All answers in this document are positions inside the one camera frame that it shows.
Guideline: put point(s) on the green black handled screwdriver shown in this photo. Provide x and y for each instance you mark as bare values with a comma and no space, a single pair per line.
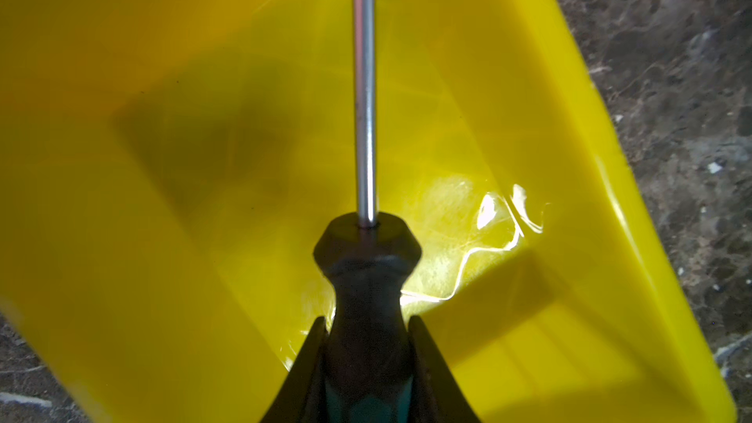
367,259

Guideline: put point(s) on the yellow plastic bin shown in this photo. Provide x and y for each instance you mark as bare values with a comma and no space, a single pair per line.
167,167

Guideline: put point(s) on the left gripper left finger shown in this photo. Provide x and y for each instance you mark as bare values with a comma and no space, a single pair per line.
302,395

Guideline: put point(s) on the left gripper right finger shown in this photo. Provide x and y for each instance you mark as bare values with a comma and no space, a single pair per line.
435,395

